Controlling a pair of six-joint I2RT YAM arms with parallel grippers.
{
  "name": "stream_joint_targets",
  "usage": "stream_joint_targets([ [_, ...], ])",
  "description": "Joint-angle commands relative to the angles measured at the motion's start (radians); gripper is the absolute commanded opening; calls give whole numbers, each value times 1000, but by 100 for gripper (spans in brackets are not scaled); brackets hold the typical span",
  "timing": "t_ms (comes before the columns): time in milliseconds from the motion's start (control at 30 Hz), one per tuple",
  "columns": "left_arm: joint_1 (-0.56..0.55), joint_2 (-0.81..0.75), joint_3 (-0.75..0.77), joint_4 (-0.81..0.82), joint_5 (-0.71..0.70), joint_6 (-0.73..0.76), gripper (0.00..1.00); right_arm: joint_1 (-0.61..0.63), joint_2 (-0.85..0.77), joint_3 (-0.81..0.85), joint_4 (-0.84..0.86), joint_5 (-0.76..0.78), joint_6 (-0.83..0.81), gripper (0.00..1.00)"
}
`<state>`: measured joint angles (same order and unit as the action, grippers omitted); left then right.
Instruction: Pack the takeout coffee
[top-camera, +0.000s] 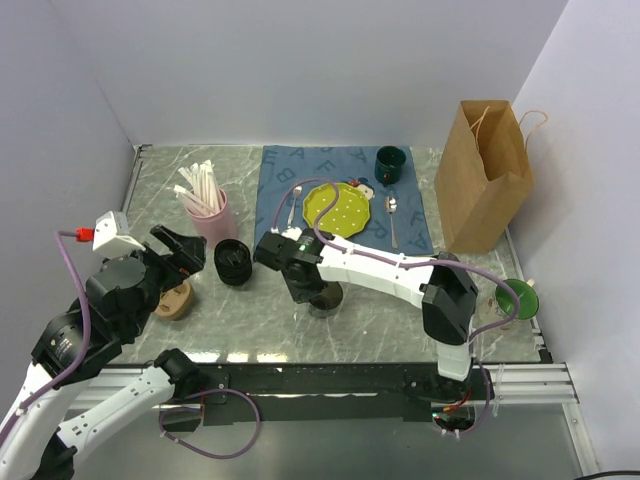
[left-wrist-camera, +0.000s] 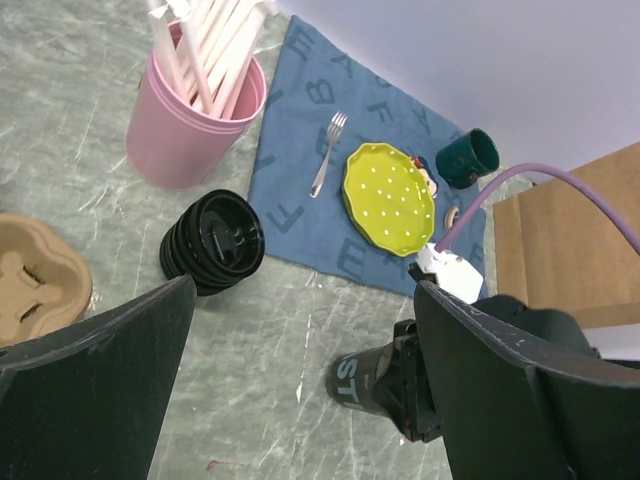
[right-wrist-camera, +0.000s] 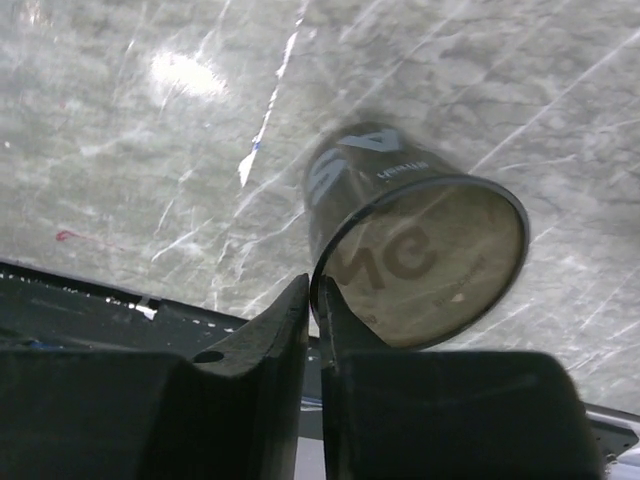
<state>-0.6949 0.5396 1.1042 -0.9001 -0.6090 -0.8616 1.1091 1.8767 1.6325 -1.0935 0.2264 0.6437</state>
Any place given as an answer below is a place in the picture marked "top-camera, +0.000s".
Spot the yellow dotted plate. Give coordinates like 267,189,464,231
303,182,370,239

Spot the purple cable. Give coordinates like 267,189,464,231
272,177,524,439
0,227,261,459

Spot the brown cardboard cup carrier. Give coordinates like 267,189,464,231
154,280,195,321

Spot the pink straw holder cup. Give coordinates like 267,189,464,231
186,189,238,250

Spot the brown paper bag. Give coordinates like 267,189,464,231
434,100,535,254

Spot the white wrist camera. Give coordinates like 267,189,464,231
281,227,302,241
92,211,145,259

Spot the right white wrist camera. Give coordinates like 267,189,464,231
281,227,302,241

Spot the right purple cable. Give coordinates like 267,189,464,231
272,177,524,439

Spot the dark transparent coffee cup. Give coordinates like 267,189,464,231
307,282,344,319

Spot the silver spoon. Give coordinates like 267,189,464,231
384,196,399,249

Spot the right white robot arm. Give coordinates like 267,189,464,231
254,228,478,402

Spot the green interior patterned cup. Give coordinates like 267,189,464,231
479,277,541,334

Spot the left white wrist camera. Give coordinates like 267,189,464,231
92,211,145,259

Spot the small cartoon figurine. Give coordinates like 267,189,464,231
348,177,375,201

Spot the blue alphabet placemat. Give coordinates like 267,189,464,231
254,145,434,256

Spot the stack of black lids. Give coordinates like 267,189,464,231
214,239,252,287

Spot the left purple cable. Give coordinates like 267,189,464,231
0,227,261,459

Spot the white wrapped straws bundle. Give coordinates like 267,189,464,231
173,159,225,217

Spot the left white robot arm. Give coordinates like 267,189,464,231
1,221,206,479

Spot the silver fork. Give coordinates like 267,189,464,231
287,185,302,228

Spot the dark green mug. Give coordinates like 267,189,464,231
374,146,407,185

